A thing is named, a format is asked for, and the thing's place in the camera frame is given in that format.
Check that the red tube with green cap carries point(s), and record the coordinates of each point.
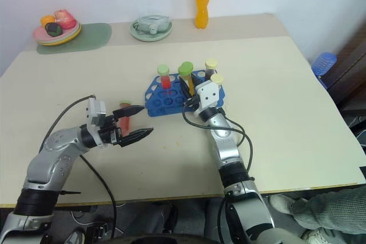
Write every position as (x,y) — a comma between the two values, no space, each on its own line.
(165,81)
(125,122)

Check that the yellow plate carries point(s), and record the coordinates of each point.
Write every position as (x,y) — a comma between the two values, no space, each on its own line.
(71,38)

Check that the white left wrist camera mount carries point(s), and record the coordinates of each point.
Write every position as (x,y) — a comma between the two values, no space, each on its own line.
(95,112)

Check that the dark brown furniture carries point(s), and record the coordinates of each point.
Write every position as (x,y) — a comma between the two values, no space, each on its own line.
(351,64)

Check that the pale green plate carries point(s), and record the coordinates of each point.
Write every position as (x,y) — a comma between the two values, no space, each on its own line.
(148,36)

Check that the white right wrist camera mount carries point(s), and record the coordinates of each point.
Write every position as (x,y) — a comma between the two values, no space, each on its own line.
(208,95)

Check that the clear glass bowl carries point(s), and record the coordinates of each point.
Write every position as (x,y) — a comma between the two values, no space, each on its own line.
(148,21)

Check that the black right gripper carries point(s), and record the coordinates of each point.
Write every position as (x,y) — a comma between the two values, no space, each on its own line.
(192,102)

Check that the pink plate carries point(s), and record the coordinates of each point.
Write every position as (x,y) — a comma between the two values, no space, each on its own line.
(41,35)

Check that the person's grey trouser leg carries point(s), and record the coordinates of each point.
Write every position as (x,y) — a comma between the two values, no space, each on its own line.
(331,209)

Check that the dark tube with yellow cap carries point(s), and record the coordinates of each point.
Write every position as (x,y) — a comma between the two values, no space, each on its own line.
(211,64)

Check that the orange soda bottle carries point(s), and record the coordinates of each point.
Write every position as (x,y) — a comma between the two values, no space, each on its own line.
(202,12)

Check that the dark green toy fruit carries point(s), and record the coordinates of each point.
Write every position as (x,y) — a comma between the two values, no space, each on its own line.
(53,29)

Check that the yellow tube with green cap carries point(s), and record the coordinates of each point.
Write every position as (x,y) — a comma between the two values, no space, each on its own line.
(185,69)

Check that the blue test tube rack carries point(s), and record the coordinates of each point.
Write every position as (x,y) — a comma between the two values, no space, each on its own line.
(168,101)

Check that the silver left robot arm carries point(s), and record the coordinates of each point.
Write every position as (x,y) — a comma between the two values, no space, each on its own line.
(54,164)

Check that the orange toy fruit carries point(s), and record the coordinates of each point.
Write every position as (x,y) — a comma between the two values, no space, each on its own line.
(47,19)

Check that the tube with pale yellow cap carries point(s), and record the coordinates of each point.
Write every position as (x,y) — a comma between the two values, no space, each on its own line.
(216,79)

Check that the white shoe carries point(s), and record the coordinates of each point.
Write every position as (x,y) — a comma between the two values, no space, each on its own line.
(317,236)
(281,202)

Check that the pink toy fruit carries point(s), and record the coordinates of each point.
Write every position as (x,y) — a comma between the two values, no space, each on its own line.
(65,19)

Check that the green placemat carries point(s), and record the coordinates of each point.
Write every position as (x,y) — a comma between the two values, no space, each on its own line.
(91,36)

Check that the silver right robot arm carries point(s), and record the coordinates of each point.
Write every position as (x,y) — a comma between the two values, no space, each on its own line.
(228,147)

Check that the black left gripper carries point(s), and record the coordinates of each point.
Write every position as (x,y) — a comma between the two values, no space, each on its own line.
(110,132)

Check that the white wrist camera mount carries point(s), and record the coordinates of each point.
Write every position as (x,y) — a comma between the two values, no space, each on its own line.
(95,112)
(208,95)

